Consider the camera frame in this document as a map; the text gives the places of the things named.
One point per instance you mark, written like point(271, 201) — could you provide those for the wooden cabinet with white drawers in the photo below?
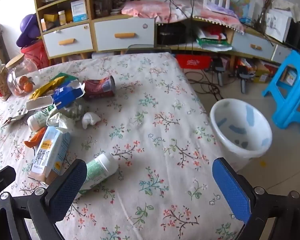
point(120, 33)

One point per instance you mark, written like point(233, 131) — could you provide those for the red bag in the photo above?
point(35, 53)

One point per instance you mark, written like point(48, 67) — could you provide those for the pink floral cloth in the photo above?
point(145, 10)

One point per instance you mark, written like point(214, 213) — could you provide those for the yellow medicine bottle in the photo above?
point(61, 17)

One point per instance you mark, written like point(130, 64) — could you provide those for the dark chair back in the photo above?
point(145, 48)

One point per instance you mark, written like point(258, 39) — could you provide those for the yellow wrapper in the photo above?
point(46, 87)

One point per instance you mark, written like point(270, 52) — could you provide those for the blue and white open carton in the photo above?
point(65, 95)

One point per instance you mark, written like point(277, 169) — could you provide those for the green and white bag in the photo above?
point(212, 42)

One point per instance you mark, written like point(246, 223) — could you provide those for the crumpled patterned paper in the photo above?
point(76, 108)

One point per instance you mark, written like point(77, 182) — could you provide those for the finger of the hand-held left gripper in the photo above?
point(3, 178)

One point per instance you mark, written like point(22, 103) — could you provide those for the dried twigs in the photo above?
point(263, 12)

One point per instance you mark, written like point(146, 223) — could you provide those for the black box device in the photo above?
point(170, 33)

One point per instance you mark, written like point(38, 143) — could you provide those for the pale green bag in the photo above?
point(61, 123)

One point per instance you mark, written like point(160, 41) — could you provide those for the blue and white box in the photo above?
point(78, 10)

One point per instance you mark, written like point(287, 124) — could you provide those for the white and blue milk carton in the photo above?
point(48, 155)

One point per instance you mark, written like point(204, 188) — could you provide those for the green packet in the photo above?
point(62, 76)

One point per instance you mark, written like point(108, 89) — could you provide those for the crushed red can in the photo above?
point(97, 87)

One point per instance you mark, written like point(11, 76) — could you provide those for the white green-label bottle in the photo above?
point(37, 120)
point(100, 170)

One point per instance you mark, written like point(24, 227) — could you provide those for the white drawing board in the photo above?
point(277, 25)

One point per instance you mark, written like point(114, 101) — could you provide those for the white plastic trash bin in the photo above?
point(240, 142)

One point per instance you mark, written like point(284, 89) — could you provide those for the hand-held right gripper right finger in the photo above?
point(231, 187)

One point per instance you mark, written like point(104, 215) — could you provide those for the glass jar with wooden lid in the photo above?
point(15, 72)

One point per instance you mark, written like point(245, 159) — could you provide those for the dark brown box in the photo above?
point(102, 6)

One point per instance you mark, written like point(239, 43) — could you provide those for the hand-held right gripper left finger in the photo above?
point(65, 192)

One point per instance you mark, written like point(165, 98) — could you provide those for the tangerine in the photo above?
point(23, 80)
point(28, 87)

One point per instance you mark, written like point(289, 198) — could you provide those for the floral tablecloth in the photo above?
point(152, 105)

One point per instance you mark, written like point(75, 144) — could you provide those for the purple toy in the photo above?
point(28, 30)

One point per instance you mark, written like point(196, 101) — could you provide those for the white tissue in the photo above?
point(90, 120)

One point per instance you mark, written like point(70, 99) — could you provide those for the cardboard box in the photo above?
point(265, 72)

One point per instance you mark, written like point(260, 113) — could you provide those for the red storage box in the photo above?
point(192, 61)

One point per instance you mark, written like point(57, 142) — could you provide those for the map poster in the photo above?
point(242, 2)

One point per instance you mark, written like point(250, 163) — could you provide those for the white cardboard piece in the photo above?
point(38, 103)

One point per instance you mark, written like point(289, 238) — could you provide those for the blue plastic stool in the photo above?
point(295, 80)

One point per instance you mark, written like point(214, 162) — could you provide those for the snack jar with red label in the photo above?
point(0, 80)

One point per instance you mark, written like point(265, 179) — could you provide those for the orange plastic wrapper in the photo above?
point(36, 137)

